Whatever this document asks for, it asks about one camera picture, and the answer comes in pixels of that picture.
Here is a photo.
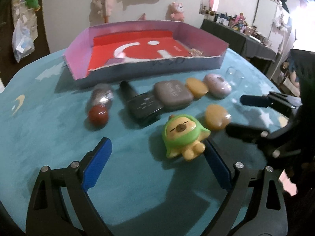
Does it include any clear plastic cup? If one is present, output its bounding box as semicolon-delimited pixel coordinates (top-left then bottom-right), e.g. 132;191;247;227
225;67;244;89

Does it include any lilac round case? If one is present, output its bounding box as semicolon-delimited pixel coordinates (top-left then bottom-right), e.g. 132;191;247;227
203;74;232;99

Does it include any amber dome soap front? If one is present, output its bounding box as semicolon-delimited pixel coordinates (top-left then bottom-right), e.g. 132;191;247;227
205;104;231;131

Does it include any amber dome soap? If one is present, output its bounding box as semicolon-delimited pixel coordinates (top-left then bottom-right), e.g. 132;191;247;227
205;104;231;131
185;77;209;99

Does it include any yellow green capybara toy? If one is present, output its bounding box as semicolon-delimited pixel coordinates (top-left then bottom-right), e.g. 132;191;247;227
162;114;211;161

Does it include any brown eye shadow case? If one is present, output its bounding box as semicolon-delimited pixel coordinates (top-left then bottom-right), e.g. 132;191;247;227
153;80;194;110

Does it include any silver shiny egg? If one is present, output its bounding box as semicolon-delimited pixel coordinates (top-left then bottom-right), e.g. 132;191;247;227
86;83;114;112

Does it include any black nail polish bottle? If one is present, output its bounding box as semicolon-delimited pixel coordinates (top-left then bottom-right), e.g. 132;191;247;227
120;81;163;126

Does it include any dark cloth covered table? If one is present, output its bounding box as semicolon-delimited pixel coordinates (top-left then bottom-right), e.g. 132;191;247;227
201;19;276;75

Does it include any teal moon star blanket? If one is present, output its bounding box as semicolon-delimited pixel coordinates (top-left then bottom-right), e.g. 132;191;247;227
0;47;291;236

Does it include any pink plush toy right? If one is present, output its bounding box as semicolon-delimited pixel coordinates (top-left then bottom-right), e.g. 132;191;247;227
170;2;185;22

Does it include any pink plush toy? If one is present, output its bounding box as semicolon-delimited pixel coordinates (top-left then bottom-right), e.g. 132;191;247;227
92;0;116;17
170;2;185;22

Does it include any dark brown door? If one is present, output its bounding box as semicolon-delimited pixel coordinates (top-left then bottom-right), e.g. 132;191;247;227
1;0;50;86

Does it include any pink cardboard tray box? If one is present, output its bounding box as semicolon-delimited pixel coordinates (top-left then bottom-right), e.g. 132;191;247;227
64;20;229;88

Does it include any white plastic bag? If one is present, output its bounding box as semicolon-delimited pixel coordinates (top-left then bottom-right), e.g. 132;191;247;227
12;19;35;63

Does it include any pink plush toy centre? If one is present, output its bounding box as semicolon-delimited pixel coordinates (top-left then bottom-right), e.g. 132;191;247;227
92;0;116;17

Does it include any orange grey mop handle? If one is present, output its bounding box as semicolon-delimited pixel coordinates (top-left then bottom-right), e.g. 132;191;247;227
103;0;108;23

